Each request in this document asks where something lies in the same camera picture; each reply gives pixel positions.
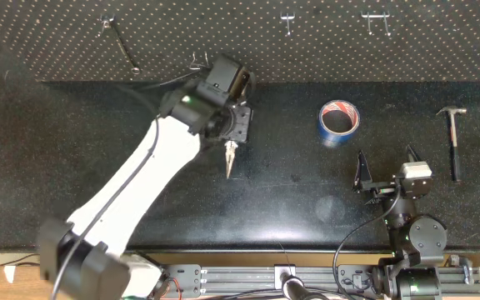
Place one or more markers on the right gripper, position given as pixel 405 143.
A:
pixel 379 187

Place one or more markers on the roll of blue tape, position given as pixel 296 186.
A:
pixel 336 137

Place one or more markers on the hammer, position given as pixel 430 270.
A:
pixel 453 133

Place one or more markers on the pliers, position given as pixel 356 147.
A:
pixel 230 158

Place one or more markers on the wrench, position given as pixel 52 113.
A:
pixel 122 48

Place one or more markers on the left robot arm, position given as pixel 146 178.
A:
pixel 169 154

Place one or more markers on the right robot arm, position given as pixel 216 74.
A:
pixel 425 239

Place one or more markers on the black pegboard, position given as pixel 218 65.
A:
pixel 306 50

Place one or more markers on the metal hook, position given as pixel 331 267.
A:
pixel 106 20
pixel 196 66
pixel 375 16
pixel 288 17

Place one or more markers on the white paper tag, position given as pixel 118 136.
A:
pixel 10 273

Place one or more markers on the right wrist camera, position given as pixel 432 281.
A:
pixel 415 177

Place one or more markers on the mounting rail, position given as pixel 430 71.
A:
pixel 240 279

